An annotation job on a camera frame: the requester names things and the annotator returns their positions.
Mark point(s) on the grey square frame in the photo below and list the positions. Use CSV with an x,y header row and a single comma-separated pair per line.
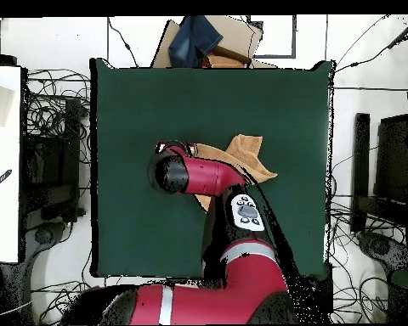
x,y
294,37

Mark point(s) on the tan terry towel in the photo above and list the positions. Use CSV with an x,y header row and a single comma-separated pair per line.
x,y
248,152

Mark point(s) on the black striped stick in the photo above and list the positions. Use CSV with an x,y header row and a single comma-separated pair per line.
x,y
0,181

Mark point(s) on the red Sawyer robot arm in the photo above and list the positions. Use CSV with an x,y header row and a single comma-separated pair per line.
x,y
204,176

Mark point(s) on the brown cardboard box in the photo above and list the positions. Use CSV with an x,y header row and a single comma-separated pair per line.
x,y
234,34

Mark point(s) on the dark green table cloth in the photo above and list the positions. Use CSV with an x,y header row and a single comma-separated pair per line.
x,y
149,102

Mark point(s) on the white side table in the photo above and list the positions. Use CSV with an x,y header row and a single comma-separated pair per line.
x,y
3,220

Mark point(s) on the blue denim jeans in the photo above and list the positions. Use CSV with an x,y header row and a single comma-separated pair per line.
x,y
193,40

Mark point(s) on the black metal frame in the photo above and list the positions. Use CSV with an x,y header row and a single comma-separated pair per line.
x,y
71,136
362,152

